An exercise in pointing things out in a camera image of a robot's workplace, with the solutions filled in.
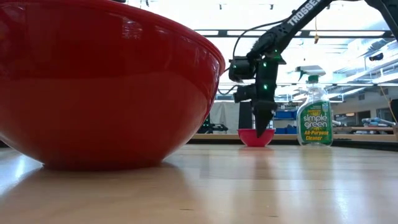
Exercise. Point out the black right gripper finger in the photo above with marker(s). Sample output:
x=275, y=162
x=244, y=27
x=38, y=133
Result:
x=270, y=112
x=260, y=115

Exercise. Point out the small pink bowl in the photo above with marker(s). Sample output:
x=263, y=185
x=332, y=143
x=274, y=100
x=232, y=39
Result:
x=248, y=140

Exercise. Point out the grey background robot arm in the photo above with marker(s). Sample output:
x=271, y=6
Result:
x=377, y=121

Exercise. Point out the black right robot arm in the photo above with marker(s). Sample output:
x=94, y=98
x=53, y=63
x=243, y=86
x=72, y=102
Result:
x=298, y=18

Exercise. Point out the black pillar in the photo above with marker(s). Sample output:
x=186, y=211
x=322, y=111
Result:
x=245, y=115

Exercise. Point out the blue storage bin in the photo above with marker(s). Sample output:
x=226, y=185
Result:
x=286, y=130
x=284, y=114

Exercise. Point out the white cloth cover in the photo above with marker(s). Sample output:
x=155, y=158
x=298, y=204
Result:
x=225, y=116

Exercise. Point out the green cleaner spray bottle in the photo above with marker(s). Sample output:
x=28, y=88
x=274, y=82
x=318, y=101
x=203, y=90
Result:
x=314, y=124

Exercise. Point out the black background machine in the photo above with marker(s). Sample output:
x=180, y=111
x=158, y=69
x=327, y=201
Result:
x=214, y=127

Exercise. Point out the large red bowl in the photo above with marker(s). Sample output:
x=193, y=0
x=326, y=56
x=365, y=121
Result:
x=93, y=93

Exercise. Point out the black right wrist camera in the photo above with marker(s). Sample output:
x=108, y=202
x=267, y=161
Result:
x=245, y=93

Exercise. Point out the black metal rig frame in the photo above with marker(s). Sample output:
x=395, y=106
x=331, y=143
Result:
x=357, y=145

